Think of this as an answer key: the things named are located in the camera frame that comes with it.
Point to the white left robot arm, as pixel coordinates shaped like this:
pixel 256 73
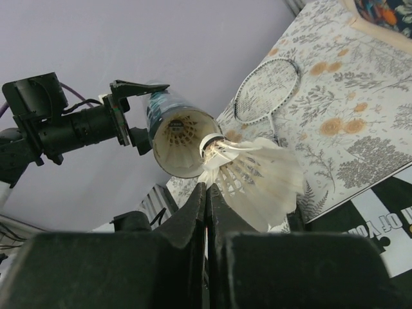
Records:
pixel 46 125

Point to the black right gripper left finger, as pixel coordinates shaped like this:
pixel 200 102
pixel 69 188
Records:
pixel 160 268

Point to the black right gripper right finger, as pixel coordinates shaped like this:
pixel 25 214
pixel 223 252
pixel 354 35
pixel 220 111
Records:
pixel 250 269

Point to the white shuttlecock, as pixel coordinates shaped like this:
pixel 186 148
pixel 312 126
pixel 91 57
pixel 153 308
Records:
pixel 181 131
pixel 259 180

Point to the beige floral tote bag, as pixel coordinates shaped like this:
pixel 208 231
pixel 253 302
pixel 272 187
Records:
pixel 387 21

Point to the floral table mat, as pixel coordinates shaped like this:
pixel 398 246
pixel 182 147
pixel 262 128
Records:
pixel 350 122

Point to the white racket black grip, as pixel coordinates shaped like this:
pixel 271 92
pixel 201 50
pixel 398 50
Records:
pixel 265 90

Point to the black shuttlecock tube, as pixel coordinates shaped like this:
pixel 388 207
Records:
pixel 162 107

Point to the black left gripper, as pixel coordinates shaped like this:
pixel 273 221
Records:
pixel 95 121

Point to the black sport racket cover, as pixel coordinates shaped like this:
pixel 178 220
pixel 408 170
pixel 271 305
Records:
pixel 381 213

